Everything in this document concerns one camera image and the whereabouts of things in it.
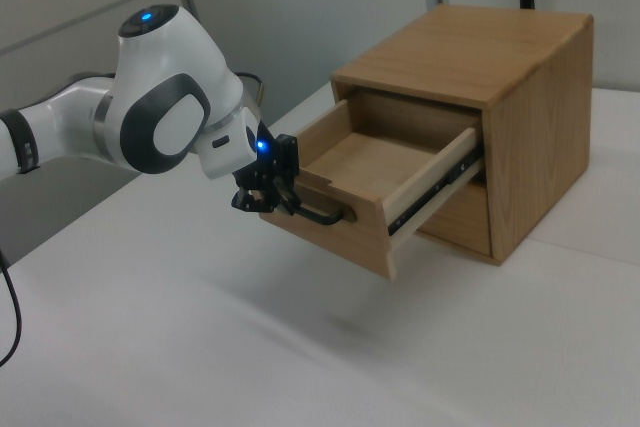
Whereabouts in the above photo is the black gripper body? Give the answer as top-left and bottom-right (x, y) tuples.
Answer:
(247, 121), (281, 173)

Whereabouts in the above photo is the black metal drawer handle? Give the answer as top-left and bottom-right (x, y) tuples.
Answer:
(292, 200), (346, 225)

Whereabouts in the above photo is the wooden two-drawer cabinet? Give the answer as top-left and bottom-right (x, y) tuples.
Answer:
(329, 3), (597, 267)

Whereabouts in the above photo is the wooden drawer with slot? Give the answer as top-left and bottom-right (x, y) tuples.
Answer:
(417, 179), (494, 257)

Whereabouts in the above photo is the wooden drawer with handle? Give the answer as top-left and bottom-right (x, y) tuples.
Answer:
(258, 89), (485, 281)

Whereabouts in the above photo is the black metal drawer slide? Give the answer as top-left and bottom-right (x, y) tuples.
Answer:
(387, 149), (484, 237)

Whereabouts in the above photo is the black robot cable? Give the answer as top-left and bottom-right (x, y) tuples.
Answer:
(0, 71), (266, 368)

